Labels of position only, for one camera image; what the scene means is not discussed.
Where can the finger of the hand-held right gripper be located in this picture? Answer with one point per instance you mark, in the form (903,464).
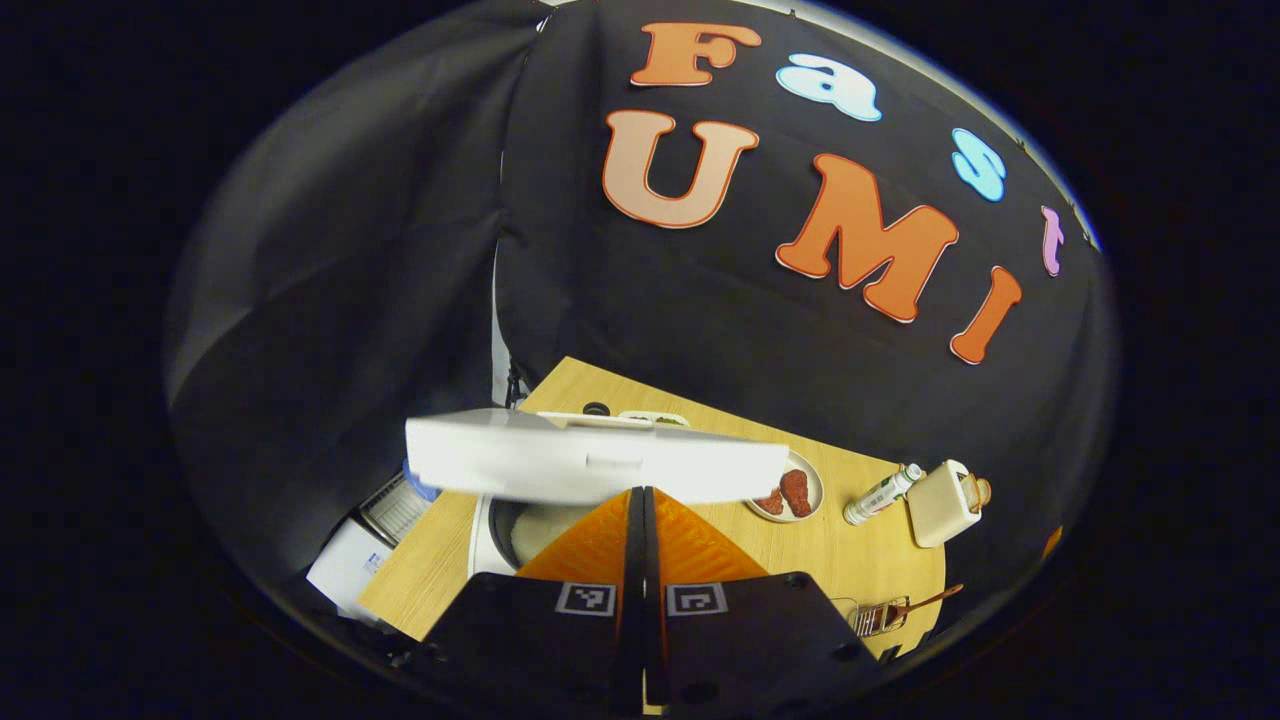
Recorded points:
(1051,542)

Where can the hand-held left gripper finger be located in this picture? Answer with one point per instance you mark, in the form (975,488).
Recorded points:
(655,640)
(632,640)

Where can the brown wooden spoon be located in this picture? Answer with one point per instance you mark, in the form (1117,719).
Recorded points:
(925,602)

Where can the white rice cooker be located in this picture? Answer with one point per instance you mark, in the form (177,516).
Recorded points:
(560,460)

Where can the toast bread slice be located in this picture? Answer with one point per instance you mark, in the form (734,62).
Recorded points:
(980,492)

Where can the cream white toaster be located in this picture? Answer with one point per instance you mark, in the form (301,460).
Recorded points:
(940,510)

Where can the white green-label drink bottle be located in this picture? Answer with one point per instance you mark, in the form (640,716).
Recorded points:
(880,495)

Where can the red meat piece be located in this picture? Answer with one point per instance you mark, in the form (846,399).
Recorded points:
(769,502)
(796,492)

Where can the white round plate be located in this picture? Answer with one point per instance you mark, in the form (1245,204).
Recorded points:
(815,490)

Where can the white divided condiment dish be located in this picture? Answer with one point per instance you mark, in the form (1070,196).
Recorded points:
(655,418)

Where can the white ribbed container blue lid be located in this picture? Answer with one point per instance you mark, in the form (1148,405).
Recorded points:
(395,510)

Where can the white box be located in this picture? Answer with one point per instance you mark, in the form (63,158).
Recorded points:
(345,570)

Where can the black backdrop cloth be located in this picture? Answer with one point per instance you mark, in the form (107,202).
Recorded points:
(350,300)

